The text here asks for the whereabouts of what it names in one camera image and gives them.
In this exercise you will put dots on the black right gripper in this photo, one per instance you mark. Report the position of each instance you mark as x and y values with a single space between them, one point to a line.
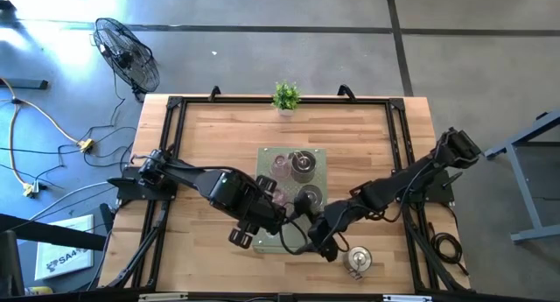
326 227

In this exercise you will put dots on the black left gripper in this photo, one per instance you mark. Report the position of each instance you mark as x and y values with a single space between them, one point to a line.
262 214

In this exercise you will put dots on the pink glass candle holder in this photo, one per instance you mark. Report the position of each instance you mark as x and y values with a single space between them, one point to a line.
280 198
280 167

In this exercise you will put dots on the silver tin scented candle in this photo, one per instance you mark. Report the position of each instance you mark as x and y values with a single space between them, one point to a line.
312 197
304 166

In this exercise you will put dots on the tin candle with brown tag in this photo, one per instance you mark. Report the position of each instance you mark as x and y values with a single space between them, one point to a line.
358 258

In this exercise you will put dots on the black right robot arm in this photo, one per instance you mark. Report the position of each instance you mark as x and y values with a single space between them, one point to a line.
411 175

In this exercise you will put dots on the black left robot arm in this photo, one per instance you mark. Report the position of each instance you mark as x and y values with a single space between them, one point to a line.
184 177

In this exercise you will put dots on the green perforated metal shelf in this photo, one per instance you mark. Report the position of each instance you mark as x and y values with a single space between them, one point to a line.
261 162

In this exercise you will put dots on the small potted green plant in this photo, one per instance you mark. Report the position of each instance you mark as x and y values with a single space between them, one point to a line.
285 96

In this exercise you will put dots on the white printed box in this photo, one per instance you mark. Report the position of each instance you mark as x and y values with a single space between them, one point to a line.
61 249

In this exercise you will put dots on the black floor fan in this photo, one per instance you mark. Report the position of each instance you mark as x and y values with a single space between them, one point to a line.
127 57

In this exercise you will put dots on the small yellow object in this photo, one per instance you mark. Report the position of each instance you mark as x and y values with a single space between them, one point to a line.
40 290

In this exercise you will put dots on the black floor bar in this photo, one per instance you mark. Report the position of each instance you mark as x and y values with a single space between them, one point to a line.
26 84

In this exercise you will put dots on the silver metal bracket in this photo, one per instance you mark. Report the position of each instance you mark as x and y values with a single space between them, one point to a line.
407 298
162 297

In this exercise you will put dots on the black curved bracket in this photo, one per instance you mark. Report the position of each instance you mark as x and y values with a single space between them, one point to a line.
346 91
213 91

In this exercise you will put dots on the black aluminium table frame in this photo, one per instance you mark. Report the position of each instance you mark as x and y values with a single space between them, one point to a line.
324 100

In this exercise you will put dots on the grey metal table frame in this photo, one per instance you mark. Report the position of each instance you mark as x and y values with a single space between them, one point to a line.
528 197

